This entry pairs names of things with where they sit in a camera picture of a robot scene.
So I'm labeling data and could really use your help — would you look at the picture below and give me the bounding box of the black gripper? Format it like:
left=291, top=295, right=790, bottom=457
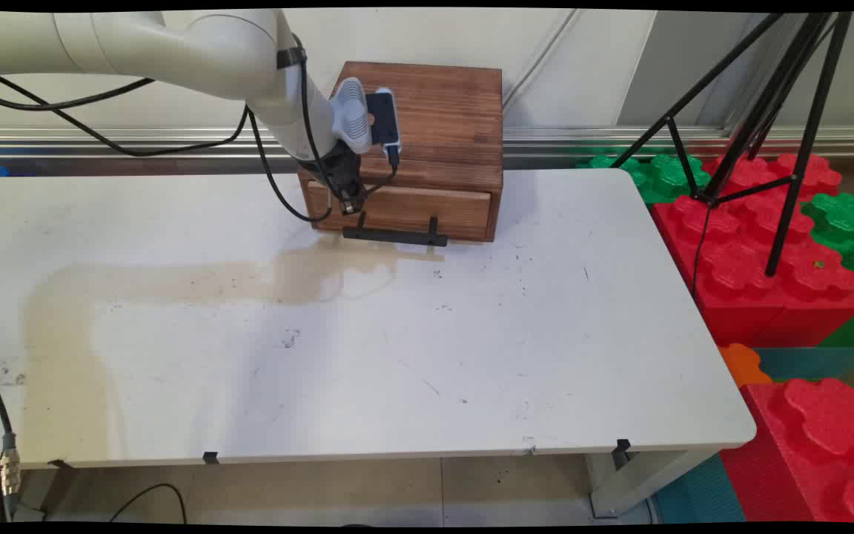
left=307, top=141, right=369, bottom=217

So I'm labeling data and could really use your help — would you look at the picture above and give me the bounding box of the wooden drawer with black handle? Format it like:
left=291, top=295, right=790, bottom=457
left=307, top=180, right=494, bottom=248

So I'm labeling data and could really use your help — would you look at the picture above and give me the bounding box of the dark wooden cabinet box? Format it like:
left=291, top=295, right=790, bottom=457
left=297, top=62, right=504, bottom=243

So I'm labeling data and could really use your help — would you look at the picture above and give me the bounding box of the green foam block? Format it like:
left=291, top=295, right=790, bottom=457
left=801, top=193, right=854, bottom=348
left=575, top=152, right=713, bottom=205

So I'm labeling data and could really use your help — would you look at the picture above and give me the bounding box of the grey table leg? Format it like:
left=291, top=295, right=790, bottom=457
left=586, top=449, right=721, bottom=518

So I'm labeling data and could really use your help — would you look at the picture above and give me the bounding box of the large red foam block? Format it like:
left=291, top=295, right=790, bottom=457
left=652, top=152, right=854, bottom=348

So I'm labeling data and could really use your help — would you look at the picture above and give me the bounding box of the orange foam block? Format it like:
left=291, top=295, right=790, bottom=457
left=720, top=343, right=775, bottom=388

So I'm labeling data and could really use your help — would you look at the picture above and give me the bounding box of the black tripod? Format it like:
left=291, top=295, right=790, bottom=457
left=611, top=11, right=854, bottom=279

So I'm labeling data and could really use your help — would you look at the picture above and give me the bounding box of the teal foam block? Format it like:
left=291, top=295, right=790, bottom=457
left=653, top=454, right=747, bottom=524
left=753, top=346, right=854, bottom=383

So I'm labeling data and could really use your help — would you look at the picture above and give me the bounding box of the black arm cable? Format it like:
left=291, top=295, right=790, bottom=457
left=0, top=36, right=400, bottom=224

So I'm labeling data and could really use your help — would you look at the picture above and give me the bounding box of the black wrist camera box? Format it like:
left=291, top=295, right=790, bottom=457
left=365, top=88, right=403, bottom=168

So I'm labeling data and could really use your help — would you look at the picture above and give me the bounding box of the aluminium wall rail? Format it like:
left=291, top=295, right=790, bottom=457
left=0, top=126, right=854, bottom=159

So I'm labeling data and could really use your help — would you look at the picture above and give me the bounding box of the black floor cable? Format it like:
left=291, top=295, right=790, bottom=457
left=108, top=484, right=188, bottom=524

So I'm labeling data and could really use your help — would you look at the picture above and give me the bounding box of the thin black tripod cable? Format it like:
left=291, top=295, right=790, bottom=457
left=692, top=204, right=712, bottom=299

